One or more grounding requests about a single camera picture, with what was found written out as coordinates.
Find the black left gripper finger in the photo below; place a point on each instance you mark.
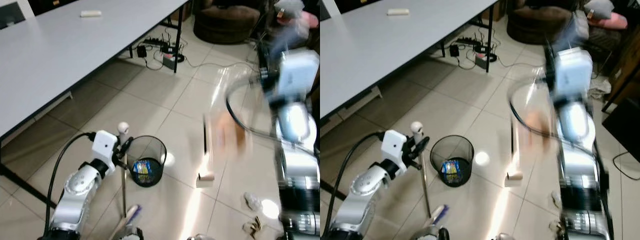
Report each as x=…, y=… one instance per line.
x=423, y=145
x=129, y=145
x=122, y=145
x=411, y=144

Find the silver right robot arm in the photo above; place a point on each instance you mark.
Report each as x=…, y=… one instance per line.
x=580, y=170
x=295, y=170

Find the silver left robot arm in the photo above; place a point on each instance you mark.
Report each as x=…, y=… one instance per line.
x=361, y=192
x=75, y=192

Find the black mesh wastebasket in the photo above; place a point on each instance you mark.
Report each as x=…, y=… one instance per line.
x=462, y=147
x=155, y=150

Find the blue snack package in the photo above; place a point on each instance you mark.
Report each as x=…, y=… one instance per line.
x=142, y=170
x=452, y=171

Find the grey pillow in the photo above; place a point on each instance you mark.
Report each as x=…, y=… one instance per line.
x=290, y=7
x=599, y=8

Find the brown round beanbag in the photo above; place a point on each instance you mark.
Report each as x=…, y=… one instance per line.
x=537, y=25
x=225, y=25

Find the white framed dark panel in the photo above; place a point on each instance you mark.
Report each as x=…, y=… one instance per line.
x=327, y=6
x=12, y=12

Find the white crumpled cloth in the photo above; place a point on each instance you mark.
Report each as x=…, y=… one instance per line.
x=600, y=87

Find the grey table with black legs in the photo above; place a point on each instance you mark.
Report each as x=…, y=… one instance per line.
x=385, y=55
x=65, y=55

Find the black power adapter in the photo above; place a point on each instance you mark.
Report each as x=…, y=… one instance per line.
x=142, y=51
x=454, y=50

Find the black power strip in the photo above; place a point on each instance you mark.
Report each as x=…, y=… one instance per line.
x=156, y=44
x=469, y=42

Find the black cabinet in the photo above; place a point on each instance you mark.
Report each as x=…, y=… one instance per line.
x=625, y=127

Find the small white oblong object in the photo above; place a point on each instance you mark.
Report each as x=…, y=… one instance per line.
x=90, y=13
x=398, y=12

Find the crumpled white paper trash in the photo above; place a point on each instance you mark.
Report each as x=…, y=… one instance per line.
x=252, y=201
x=556, y=199

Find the tan crumpled trash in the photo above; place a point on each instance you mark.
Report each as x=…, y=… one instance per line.
x=253, y=226
x=555, y=226

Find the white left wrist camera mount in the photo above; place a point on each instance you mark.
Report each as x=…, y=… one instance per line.
x=104, y=145
x=392, y=145

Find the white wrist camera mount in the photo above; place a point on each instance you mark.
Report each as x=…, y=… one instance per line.
x=392, y=145
x=574, y=70
x=104, y=145
x=299, y=72

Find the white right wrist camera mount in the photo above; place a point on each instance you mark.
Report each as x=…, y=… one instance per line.
x=299, y=72
x=574, y=70

